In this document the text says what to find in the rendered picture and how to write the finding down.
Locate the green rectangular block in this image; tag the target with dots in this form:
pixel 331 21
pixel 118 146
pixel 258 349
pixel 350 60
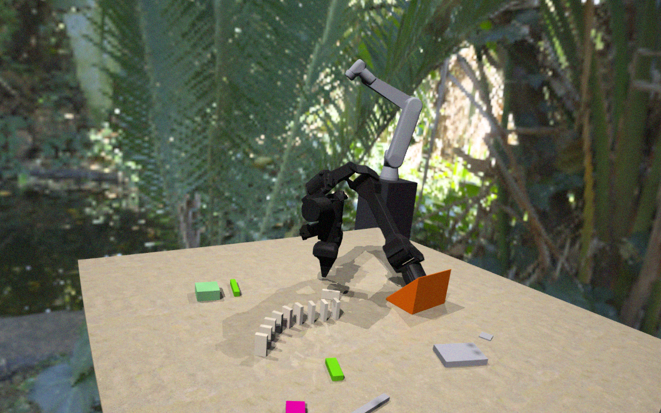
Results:
pixel 207 291
pixel 334 369

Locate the magenta rectangular block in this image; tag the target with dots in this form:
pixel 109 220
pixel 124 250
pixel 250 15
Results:
pixel 295 407

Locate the green rectangular bar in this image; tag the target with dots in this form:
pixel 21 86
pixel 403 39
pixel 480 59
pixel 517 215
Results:
pixel 234 287

